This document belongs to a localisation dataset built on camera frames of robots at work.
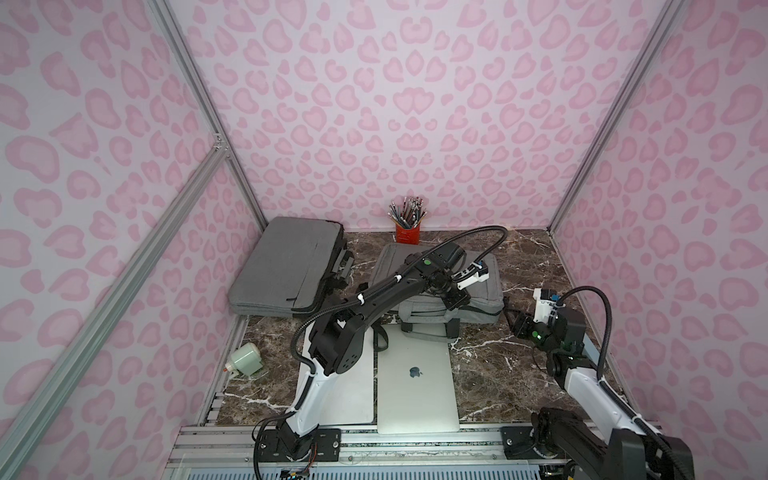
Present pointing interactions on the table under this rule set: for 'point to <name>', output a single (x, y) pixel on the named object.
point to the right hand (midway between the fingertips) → (510, 310)
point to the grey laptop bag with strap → (424, 313)
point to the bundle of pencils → (411, 214)
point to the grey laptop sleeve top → (287, 274)
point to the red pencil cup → (409, 236)
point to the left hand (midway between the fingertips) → (470, 299)
